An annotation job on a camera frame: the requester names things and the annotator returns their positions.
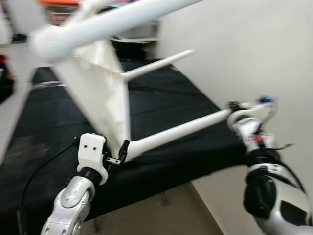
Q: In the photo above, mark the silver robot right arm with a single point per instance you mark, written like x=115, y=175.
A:
x=274, y=191

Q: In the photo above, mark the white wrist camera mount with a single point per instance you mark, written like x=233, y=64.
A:
x=92, y=149
x=254, y=108

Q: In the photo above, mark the clear plastic storage box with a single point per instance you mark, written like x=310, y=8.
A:
x=142, y=32

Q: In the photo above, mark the black round basin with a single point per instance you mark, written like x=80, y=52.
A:
x=134, y=49

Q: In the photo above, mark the black duffel bag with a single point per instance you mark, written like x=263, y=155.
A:
x=6, y=83

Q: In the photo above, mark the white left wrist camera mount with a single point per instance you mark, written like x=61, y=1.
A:
x=92, y=149

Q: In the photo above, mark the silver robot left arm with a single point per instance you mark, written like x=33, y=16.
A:
x=71, y=205

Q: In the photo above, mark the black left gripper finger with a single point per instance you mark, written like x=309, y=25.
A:
x=124, y=149

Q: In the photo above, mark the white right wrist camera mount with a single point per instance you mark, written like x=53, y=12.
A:
x=254, y=108

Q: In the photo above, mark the clear tape patch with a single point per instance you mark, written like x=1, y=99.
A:
x=46, y=84

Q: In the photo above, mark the black footwear pile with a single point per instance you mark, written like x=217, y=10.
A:
x=19, y=37

